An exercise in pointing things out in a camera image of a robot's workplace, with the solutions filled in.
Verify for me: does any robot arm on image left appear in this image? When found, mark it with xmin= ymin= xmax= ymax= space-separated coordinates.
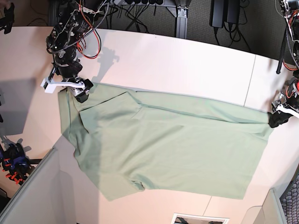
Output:
xmin=41 ymin=0 xmax=109 ymax=103

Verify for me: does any grey partition panel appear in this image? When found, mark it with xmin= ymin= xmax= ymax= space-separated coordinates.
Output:
xmin=0 ymin=147 xmax=78 ymax=224
xmin=241 ymin=189 xmax=287 ymax=224

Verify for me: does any grey partition panel right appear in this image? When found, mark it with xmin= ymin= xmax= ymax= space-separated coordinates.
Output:
xmin=241 ymin=189 xmax=287 ymax=224

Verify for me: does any black power strip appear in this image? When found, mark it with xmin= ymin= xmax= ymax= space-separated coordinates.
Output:
xmin=109 ymin=0 xmax=177 ymax=7

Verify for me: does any grey partition panel left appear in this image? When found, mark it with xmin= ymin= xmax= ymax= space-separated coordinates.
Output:
xmin=0 ymin=147 xmax=78 ymax=224

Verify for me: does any white framed floor opening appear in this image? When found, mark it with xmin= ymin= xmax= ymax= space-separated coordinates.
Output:
xmin=171 ymin=213 xmax=229 ymax=224

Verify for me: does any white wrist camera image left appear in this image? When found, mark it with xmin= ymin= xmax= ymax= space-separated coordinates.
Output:
xmin=40 ymin=78 xmax=61 ymax=93

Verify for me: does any light green T-shirt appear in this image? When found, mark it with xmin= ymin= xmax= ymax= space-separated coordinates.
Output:
xmin=58 ymin=84 xmax=272 ymax=201

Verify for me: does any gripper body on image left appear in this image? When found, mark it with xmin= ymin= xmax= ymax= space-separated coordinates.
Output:
xmin=51 ymin=79 xmax=85 ymax=91

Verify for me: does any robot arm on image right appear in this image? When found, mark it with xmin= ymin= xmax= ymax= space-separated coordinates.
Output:
xmin=269 ymin=0 xmax=299 ymax=128

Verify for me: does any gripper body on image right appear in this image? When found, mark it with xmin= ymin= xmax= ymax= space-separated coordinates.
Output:
xmin=271 ymin=93 xmax=299 ymax=118

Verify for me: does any aluminium frame post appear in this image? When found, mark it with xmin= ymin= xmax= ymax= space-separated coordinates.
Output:
xmin=166 ymin=0 xmax=191 ymax=39

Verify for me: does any blue black clamp pile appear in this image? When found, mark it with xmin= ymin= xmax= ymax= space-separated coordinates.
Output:
xmin=0 ymin=143 xmax=32 ymax=185

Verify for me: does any black power brick pair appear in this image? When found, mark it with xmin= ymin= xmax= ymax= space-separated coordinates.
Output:
xmin=209 ymin=0 xmax=240 ymax=28

